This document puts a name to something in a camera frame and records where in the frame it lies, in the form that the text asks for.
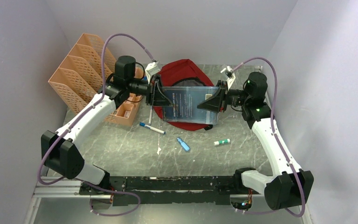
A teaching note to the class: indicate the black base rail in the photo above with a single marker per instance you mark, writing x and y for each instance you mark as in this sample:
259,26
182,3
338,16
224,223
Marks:
178,189

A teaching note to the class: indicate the aluminium frame rail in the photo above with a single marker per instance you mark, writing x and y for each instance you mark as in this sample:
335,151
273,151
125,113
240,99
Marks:
63,189

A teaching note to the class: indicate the orange plastic desk organizer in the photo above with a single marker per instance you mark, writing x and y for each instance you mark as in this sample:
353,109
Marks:
78,78

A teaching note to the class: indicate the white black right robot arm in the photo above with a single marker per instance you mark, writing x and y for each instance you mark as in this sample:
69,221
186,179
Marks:
289,185

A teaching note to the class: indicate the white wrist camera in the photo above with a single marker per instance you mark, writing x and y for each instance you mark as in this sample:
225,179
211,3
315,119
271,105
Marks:
152,69
229,73

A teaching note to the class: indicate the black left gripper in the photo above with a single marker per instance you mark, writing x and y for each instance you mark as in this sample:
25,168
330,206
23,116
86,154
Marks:
155,94

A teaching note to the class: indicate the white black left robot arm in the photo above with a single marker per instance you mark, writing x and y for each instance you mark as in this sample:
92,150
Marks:
59,149

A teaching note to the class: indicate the blue white marker pen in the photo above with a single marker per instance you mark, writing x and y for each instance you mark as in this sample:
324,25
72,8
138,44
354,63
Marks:
152,128

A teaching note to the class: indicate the dark blue book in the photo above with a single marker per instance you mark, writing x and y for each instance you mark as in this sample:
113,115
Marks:
185,101

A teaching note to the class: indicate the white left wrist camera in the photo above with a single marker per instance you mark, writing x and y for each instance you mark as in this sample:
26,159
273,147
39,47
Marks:
152,69

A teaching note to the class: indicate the white green glue stick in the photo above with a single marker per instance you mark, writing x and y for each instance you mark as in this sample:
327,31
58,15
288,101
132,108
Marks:
221,142

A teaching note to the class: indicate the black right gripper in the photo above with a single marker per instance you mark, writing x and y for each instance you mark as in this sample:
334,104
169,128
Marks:
217,102

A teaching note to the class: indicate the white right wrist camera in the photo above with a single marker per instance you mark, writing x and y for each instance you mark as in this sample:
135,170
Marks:
229,73

